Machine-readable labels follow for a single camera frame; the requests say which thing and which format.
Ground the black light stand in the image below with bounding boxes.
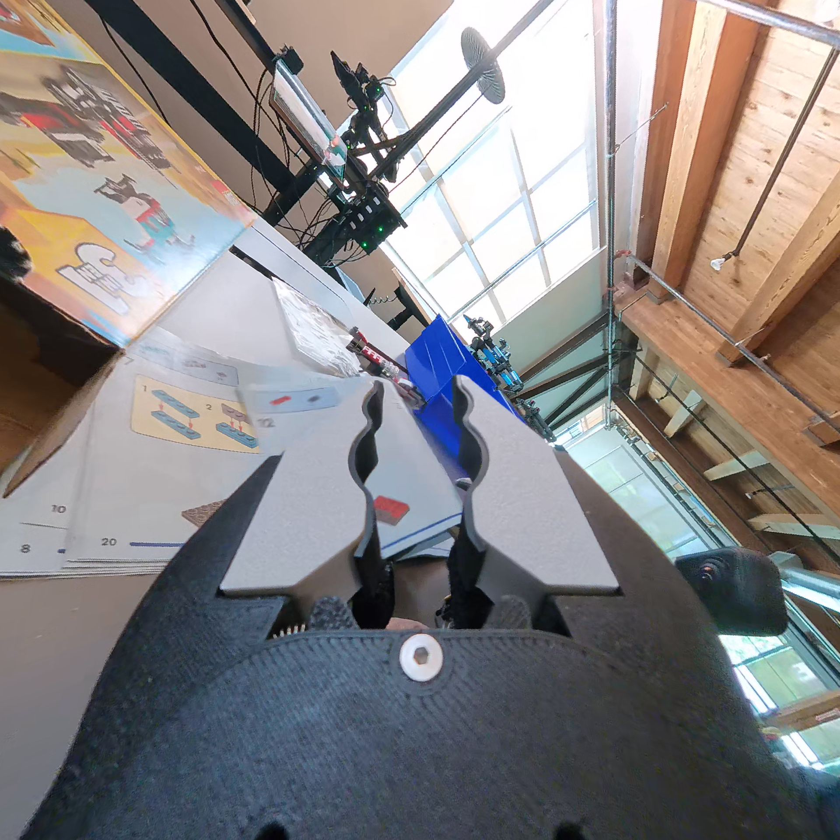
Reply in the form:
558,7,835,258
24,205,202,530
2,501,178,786
341,0,560,198

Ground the toy instruction booklet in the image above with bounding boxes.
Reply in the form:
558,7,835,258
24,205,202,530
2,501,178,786
0,327,465,580

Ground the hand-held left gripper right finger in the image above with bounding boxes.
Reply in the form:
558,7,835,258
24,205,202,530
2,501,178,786
453,375,621,599

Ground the yellow toy set box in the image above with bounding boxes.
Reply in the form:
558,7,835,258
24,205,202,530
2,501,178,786
0,0,258,500

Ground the black camera rig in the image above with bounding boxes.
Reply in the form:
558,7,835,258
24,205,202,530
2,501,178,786
329,50,396,120

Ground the grey desk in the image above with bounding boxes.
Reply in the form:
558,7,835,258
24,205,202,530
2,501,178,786
0,217,421,840

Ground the black metal table frame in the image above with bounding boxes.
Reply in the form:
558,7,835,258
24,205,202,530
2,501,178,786
84,0,317,221

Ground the row of blue robot arms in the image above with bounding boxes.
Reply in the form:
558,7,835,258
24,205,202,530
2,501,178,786
461,314,560,442

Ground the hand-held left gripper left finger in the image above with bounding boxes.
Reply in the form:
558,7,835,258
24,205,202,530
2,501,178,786
220,379,386,602

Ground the blue plastic bin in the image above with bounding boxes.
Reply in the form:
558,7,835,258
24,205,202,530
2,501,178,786
403,314,527,475

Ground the clear plastic bag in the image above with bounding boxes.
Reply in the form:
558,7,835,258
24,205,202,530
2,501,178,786
271,277,363,379

